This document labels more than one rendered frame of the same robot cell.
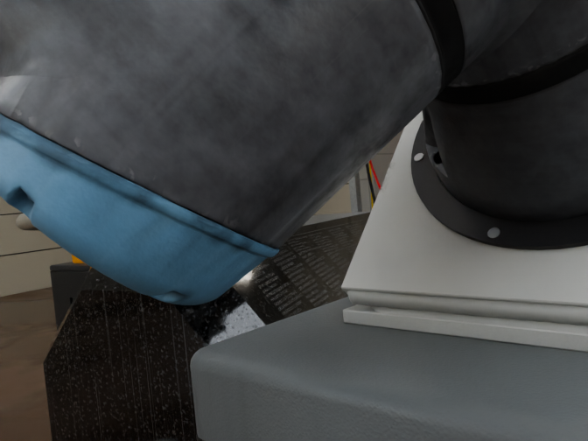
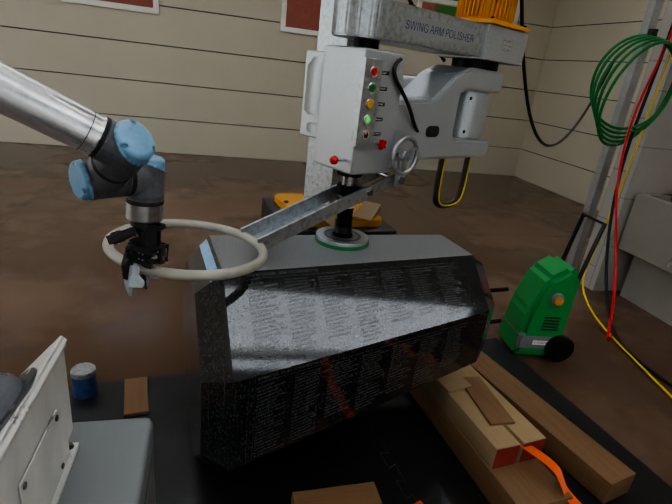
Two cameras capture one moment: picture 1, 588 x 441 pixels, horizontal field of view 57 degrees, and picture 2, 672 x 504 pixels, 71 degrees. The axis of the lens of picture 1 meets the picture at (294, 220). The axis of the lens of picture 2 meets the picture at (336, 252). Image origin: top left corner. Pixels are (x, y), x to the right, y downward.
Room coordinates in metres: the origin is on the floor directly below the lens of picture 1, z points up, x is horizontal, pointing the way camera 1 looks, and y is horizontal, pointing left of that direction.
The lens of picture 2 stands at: (0.23, -0.82, 1.50)
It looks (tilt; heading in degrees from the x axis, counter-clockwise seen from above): 21 degrees down; 33
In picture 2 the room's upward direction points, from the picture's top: 7 degrees clockwise
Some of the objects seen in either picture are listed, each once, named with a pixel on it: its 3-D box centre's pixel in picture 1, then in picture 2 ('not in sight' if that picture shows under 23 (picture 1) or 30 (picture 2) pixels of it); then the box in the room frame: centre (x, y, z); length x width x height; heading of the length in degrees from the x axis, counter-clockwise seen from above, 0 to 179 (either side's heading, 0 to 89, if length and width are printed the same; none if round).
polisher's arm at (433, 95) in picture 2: not in sight; (427, 122); (2.13, 0.02, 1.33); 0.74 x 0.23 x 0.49; 165
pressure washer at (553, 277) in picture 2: not in sight; (548, 284); (3.13, -0.49, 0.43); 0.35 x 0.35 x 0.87; 40
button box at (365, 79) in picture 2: not in sight; (366, 103); (1.66, 0.04, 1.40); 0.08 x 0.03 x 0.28; 165
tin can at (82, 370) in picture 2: not in sight; (84, 380); (1.10, 0.98, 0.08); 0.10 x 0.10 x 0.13
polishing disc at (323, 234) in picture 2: not in sight; (342, 236); (1.76, 0.13, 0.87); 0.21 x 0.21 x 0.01
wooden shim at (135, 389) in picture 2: not in sight; (136, 395); (1.23, 0.79, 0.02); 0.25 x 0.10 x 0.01; 57
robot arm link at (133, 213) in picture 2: not in sight; (145, 211); (0.93, 0.22, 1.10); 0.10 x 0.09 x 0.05; 15
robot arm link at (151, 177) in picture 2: not in sight; (144, 178); (0.93, 0.21, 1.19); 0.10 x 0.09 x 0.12; 0
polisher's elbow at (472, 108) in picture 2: not in sight; (464, 113); (2.39, -0.03, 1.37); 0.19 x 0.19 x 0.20
